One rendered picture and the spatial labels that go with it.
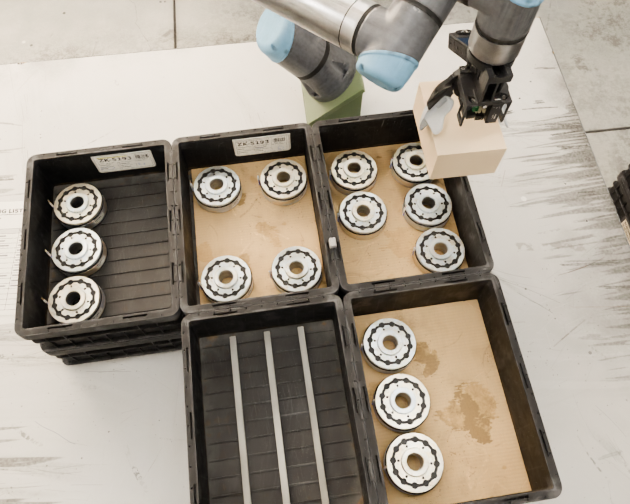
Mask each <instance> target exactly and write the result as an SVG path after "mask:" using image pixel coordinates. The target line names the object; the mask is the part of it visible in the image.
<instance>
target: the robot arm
mask: <svg viewBox="0 0 630 504"><path fill-rule="evenodd" d="M251 1H253V2H255V3H257V4H259V5H261V6H263V7H265V8H266V9H265V11H264V12H263V14H262V15H261V17H260V20H259V22H258V25H257V30H256V38H257V45H258V47H259V49H260V51H261V52H262V53H264V54H265V55H266V56H267V57H268V58H269V59H270V60H271V61H272V62H274V63H277V64H278V65H280V66H281V67H282V68H284V69H285V70H287V71H288V72H289V73H291V74H292V75H294V76H295V77H297V78H298V79H299V80H300V82H301V83H302V85H303V86H304V88H305V89H306V91H307V93H308V94H309V95H310V96H311V97H313V98H314V99H315V100H317V101H319V102H329V101H332V100H334V99H336V98H337V97H339V96H340V95H341V94H342V93H343V92H344V91H345V90H346V89H347V88H348V87H349V85H350V84H351V82H352V80H353V78H354V76H355V73H356V69H357V71H358V72H359V73H360V74H361V75H362V76H363V77H365V78H366V79H368V80H369V81H371V82H372V83H374V84H375V85H377V86H379V87H381V88H382V89H385V90H387V91H389V92H398V91H400V90H401V89H402V88H403V87H404V85H405V84H406V83H407V82H408V80H409V79H410V77H411V76H412V74H413V73H414V71H415V70H416V69H417V68H418V66H419V62H420V61H421V59H422V57H423V56H424V54H425V52H426V51H427V49H428V48H429V46H430V44H431V43H432V41H433V39H434V38H435V36H436V34H437V33H438V31H439V29H440V28H441V26H442V25H443V23H444V21H445V20H446V18H447V17H448V15H449V13H450V12H451V10H452V8H453V7H454V5H455V3H456V2H459V3H462V4H464V5H465V6H467V7H472V8H474V9H476V10H478V12H477V16H476V19H475V21H474V24H473V28H472V30H469V29H466V30H457V31H456V32H454V33H449V39H448V48H449V49H450V50H451V51H452V52H454V53H455V54H456V55H458V56H459V57H460V58H462V59H463V60H464V61H465V62H467V63H466V65H465V66H459V68H458V69H457V70H456V71H454V72H452V73H453V74H450V76H449V77H448V78H447V79H445V80H444V81H442V82H441V83H439V84H438V85H437V86H436V87H435V89H434V90H433V92H432V93H431V95H430V97H429V99H428V101H427V104H426V106H425V108H424V110H423V113H422V116H421V119H420V123H419V129H420V130H423V129H424V128H425V127H426V126H427V125H429V127H430V129H431V130H432V132H433V133H434V134H435V135H437V134H439V133H440V132H441V131H442V128H443V123H444V118H445V116H446V115H447V114H448V113H449V112H450V111H451V109H452V108H453V105H454V100H453V98H451V96H452V95H453V94H455V95H456V96H458V100H459V104H460V107H459V110H458V113H457V119H458V122H459V126H460V127H461V126H462V124H463V121H464V118H466V119H472V118H474V121H475V120H483V118H484V122H485V123H495V122H496V120H497V118H498V122H499V123H500V122H501V123H502V122H503V121H504V123H505V125H506V127H508V123H507V119H506V114H507V112H508V110H509V108H510V106H511V103H512V99H511V96H510V92H509V86H508V83H507V82H511V80H512V78H513V76H514V75H513V72H512V69H511V67H512V65H513V64H514V62H515V59H516V58H517V57H518V55H519V53H520V51H521V48H522V46H523V44H524V42H525V39H526V37H527V35H528V34H529V32H530V28H531V26H532V24H533V22H534V19H535V17H536V15H537V13H538V11H539V8H540V6H541V4H542V2H543V1H544V0H393V2H392V3H391V5H390V6H389V8H386V7H384V6H381V5H379V4H378V3H376V2H374V1H372V0H251ZM356 56H357V57H358V61H357V57H356ZM453 91H454V93H453ZM460 112H461V113H462V116H461V113H460Z"/></svg>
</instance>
